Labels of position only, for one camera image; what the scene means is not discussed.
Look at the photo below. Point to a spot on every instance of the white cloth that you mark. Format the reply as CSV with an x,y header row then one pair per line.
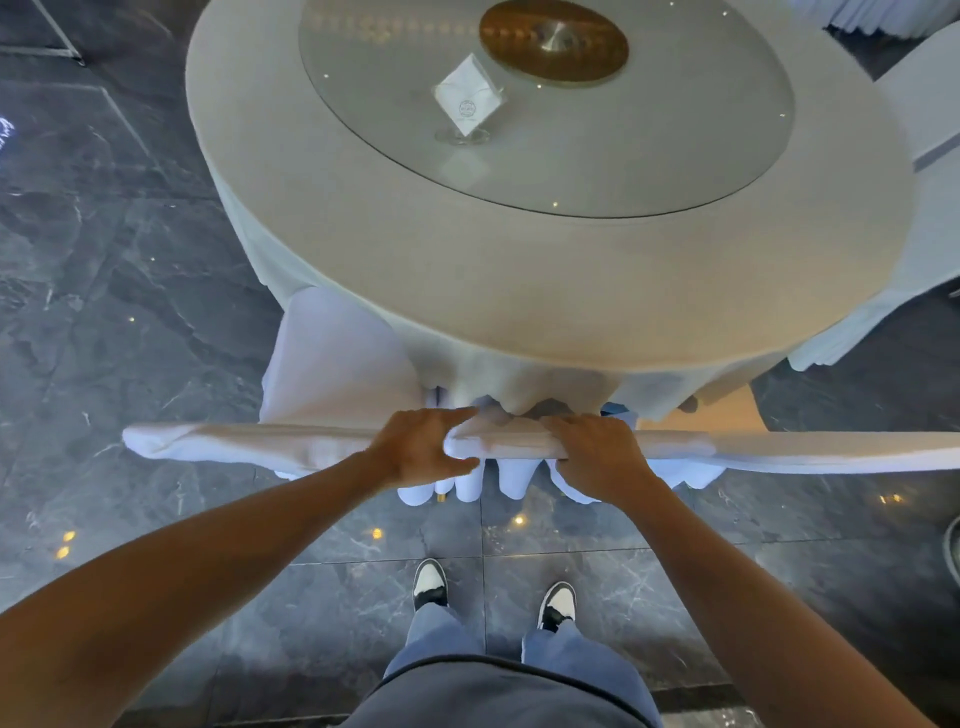
x,y
262,442

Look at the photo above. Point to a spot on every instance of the person's left hand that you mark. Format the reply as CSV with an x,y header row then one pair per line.
x,y
409,450

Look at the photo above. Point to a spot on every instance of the grey round object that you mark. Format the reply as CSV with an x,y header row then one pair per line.
x,y
953,551

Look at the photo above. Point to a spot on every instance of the white table skirt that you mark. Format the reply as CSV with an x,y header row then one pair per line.
x,y
517,480

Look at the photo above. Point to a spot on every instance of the beige round tablecloth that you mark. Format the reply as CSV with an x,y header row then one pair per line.
x,y
525,277

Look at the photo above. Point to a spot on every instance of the white folded napkin in glass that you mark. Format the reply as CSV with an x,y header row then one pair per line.
x,y
466,94

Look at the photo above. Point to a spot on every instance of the person's right hand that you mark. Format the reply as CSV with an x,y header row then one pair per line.
x,y
604,457

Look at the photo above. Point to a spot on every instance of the person's blue jeans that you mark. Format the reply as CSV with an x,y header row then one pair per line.
x,y
442,637

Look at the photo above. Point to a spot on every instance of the person's left forearm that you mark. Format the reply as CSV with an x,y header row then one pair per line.
x,y
187,577

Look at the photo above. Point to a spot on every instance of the gold turntable base disc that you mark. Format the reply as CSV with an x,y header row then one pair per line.
x,y
555,41

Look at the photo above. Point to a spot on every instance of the person's left thumb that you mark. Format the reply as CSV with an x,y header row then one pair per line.
x,y
461,469

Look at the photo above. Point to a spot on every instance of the person's right forearm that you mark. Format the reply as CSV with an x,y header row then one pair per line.
x,y
750,600

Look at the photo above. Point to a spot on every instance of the round glass turntable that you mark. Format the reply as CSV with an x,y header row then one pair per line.
x,y
600,142

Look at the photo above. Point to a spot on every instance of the person's grey shirt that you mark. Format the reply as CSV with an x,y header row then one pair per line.
x,y
495,697

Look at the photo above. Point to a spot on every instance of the person's right black white shoe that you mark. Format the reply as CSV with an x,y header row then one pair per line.
x,y
557,604

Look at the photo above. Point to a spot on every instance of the person's black white shoe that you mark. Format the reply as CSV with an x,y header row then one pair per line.
x,y
430,583
557,604

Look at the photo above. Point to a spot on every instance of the person's left black white shoe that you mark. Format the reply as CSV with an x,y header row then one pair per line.
x,y
430,583

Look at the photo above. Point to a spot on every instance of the person's right thumb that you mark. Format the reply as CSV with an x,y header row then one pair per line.
x,y
579,481

